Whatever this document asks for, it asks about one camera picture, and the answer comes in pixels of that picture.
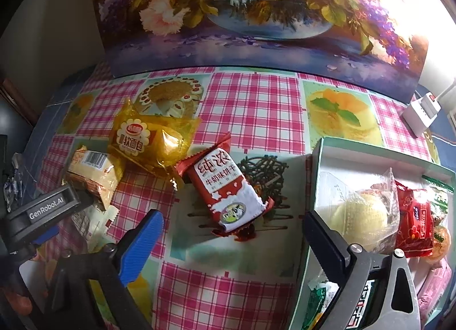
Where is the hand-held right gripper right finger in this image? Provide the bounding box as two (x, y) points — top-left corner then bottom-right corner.
(304, 210), (423, 330)

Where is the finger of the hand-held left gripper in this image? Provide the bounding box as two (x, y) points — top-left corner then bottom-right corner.
(34, 225), (59, 245)

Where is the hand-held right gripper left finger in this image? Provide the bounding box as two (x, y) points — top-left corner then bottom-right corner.
(27, 209), (164, 330)

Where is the dark green packet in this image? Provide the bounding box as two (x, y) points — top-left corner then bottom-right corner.
(303, 273), (339, 330)

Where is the white green milk carton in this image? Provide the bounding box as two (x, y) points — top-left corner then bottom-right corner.
(347, 278), (380, 330)

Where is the white box with teal rim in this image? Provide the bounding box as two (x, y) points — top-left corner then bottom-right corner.
(287, 137), (456, 330)

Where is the small red packet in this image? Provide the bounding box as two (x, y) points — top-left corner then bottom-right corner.
(394, 179), (435, 258)

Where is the red and white biscuit packet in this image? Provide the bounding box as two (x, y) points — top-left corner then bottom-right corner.
(174, 132), (275, 241)

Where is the pink snack packet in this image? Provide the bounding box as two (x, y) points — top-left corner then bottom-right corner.
(417, 257), (453, 320)

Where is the green cartoon snack packet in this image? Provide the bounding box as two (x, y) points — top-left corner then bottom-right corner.
(422, 173), (451, 241)

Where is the crumpled foil wrapper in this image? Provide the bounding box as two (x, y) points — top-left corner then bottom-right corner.
(3, 153), (25, 206)

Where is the clear-wrapped cream bun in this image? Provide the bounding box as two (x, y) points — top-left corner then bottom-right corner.
(326, 168), (401, 256)

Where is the cream snack packet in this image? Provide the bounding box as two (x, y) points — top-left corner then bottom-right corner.
(71, 203), (120, 254)

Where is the tan packet with barcode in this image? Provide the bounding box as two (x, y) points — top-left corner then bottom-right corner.
(64, 145), (125, 212)

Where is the dark furniture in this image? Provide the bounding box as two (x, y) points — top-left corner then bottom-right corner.
(0, 77), (40, 209)

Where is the yellow bread packet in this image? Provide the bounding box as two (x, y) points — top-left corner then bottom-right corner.
(107, 98), (202, 181)

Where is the orange jelly cup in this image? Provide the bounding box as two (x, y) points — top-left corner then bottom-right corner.
(426, 225), (451, 263)

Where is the white charger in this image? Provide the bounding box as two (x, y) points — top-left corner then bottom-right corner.
(402, 93), (440, 138)

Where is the pink checked printed tablecloth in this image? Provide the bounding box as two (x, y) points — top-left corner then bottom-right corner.
(32, 62), (442, 330)

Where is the floral painting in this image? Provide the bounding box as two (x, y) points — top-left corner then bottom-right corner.
(87, 0), (430, 104)

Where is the white cable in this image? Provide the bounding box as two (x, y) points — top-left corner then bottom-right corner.
(436, 84), (456, 102)

